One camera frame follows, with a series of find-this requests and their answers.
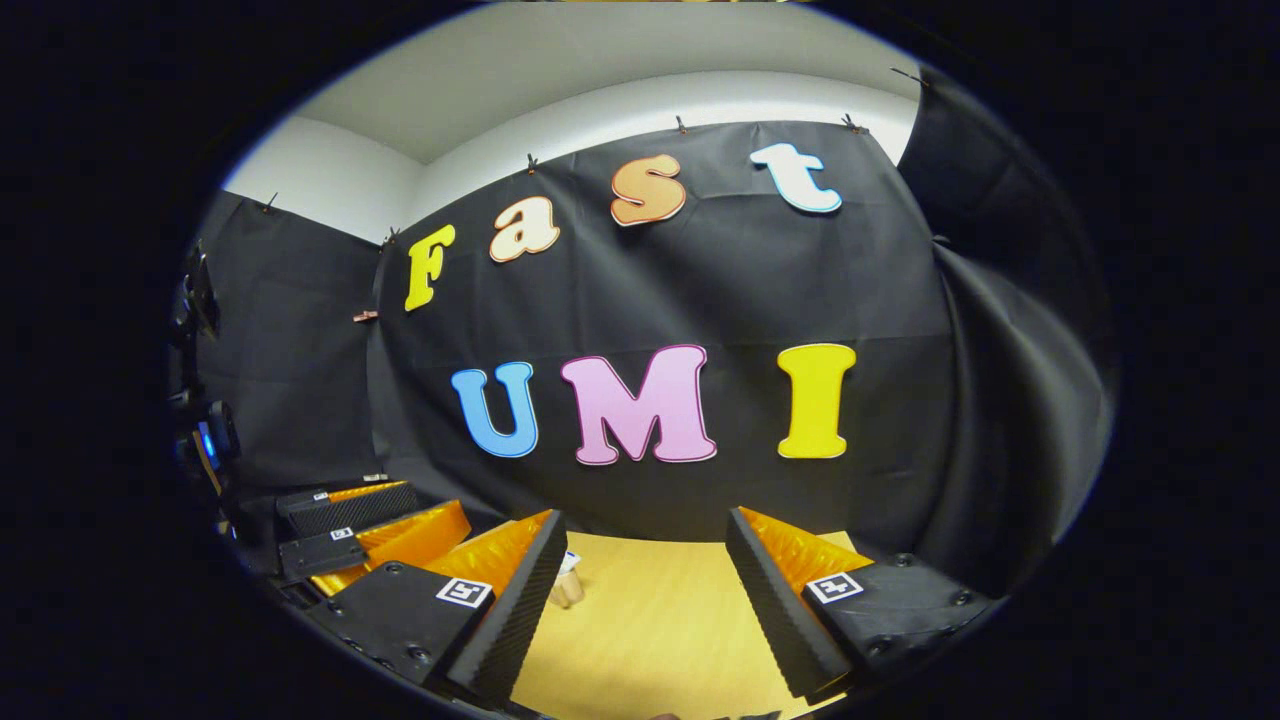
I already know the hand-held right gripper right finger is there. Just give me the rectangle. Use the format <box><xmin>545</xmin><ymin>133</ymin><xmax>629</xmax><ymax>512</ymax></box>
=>
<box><xmin>726</xmin><ymin>506</ymin><xmax>994</xmax><ymax>700</ymax></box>

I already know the wooden desktop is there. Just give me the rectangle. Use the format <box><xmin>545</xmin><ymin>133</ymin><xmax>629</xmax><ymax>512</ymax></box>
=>
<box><xmin>510</xmin><ymin>530</ymin><xmax>871</xmax><ymax>720</ymax></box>

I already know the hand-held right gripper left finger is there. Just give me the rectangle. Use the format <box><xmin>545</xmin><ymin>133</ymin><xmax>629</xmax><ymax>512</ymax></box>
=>
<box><xmin>305</xmin><ymin>509</ymin><xmax>569</xmax><ymax>703</ymax></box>

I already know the black backdrop cloth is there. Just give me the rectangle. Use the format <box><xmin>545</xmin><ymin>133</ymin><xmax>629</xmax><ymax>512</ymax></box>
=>
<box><xmin>180</xmin><ymin>65</ymin><xmax>1116</xmax><ymax>601</ymax></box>

